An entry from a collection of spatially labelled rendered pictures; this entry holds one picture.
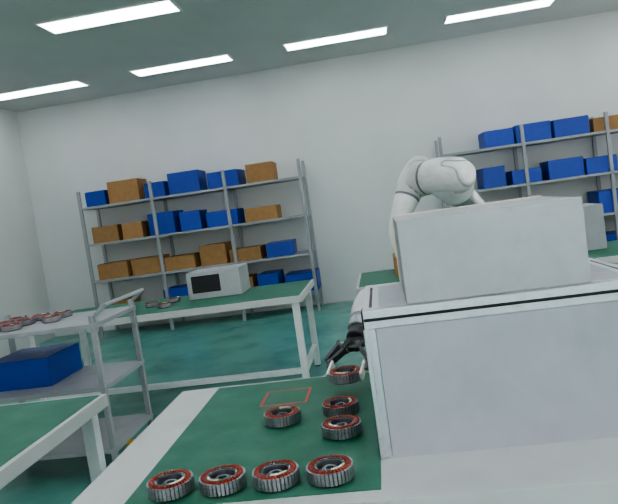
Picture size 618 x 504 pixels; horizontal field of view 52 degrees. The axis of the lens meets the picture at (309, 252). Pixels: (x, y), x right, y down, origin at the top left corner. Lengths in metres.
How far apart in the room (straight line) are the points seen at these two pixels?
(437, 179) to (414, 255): 0.87
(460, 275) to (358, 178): 7.14
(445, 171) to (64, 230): 7.91
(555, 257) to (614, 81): 7.75
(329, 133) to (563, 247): 7.26
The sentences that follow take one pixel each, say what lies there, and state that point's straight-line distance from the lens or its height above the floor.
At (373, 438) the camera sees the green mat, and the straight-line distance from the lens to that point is 1.75.
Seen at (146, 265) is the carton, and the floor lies 0.90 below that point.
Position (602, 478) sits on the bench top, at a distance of 1.49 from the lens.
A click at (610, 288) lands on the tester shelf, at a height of 1.10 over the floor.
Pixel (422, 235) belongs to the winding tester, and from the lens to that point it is 1.52.
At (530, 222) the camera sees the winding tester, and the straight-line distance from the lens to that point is 1.56.
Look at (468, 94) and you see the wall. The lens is 8.82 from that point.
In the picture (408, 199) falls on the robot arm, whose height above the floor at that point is 1.35.
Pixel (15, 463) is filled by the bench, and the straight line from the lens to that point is 2.19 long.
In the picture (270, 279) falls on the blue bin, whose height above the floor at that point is 0.50.
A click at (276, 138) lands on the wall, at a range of 8.78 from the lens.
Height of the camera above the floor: 1.39
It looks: 4 degrees down
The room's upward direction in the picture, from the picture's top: 8 degrees counter-clockwise
